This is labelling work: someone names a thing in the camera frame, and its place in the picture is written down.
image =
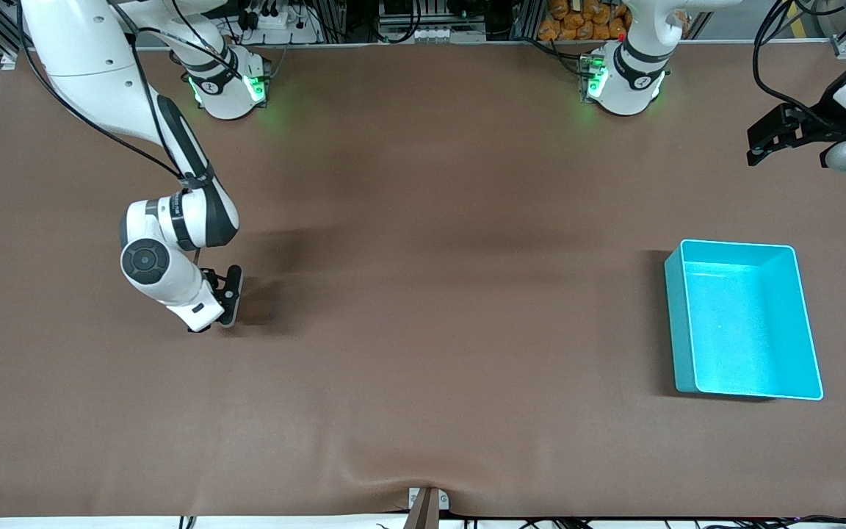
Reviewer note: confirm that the white connector block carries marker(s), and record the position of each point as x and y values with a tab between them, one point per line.
434	34

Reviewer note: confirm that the teal plastic bin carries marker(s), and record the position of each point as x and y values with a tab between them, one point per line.
746	323

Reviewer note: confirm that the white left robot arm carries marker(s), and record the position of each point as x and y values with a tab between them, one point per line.
632	81

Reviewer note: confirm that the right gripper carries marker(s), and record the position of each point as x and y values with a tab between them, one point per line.
199	329

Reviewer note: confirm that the metal table clamp bracket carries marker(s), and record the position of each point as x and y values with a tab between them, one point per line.
428	503

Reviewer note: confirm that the bag of orange items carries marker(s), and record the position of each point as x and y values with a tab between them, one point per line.
584	20

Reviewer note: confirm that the white power strip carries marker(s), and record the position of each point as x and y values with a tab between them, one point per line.
280	26

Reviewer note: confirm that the brown table mat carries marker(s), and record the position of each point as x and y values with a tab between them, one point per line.
423	294

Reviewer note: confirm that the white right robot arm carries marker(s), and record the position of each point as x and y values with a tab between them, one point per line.
85	59

